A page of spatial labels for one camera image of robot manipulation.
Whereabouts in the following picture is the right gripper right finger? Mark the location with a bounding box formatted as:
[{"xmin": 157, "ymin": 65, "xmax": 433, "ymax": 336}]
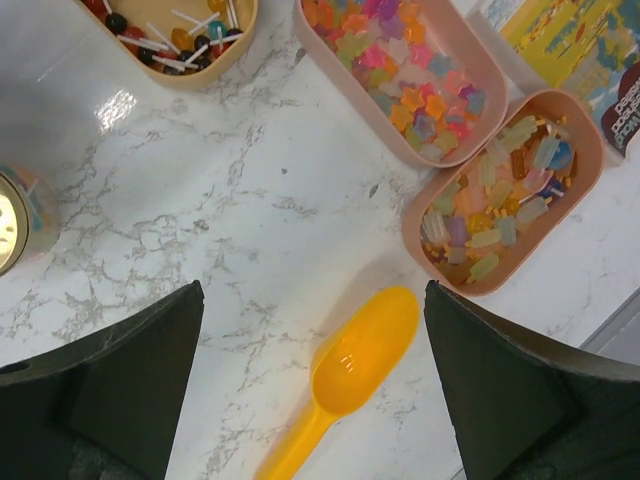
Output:
[{"xmin": 424, "ymin": 280, "xmax": 639, "ymax": 479}]

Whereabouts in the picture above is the clear glass jar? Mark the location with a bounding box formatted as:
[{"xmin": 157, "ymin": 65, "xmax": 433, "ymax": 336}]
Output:
[{"xmin": 1, "ymin": 164, "xmax": 61, "ymax": 271}]

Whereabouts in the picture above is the tan tray of lollipops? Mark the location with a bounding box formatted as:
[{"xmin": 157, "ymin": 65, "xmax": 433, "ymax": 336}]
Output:
[{"xmin": 76, "ymin": 0, "xmax": 259, "ymax": 90}]

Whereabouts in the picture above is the pink tray of gummy candies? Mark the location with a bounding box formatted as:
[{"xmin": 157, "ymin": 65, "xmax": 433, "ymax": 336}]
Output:
[{"xmin": 293, "ymin": 1, "xmax": 508, "ymax": 167}]

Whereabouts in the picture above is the yellow plastic scoop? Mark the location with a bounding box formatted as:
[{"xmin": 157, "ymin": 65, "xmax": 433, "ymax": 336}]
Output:
[{"xmin": 254, "ymin": 286, "xmax": 421, "ymax": 479}]

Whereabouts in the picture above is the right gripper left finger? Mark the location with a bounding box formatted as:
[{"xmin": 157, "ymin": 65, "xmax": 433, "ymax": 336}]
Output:
[{"xmin": 1, "ymin": 281, "xmax": 204, "ymax": 479}]

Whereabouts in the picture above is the round gold jar lid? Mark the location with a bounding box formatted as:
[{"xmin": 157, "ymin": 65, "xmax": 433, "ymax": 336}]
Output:
[{"xmin": 0, "ymin": 175, "xmax": 30, "ymax": 275}]

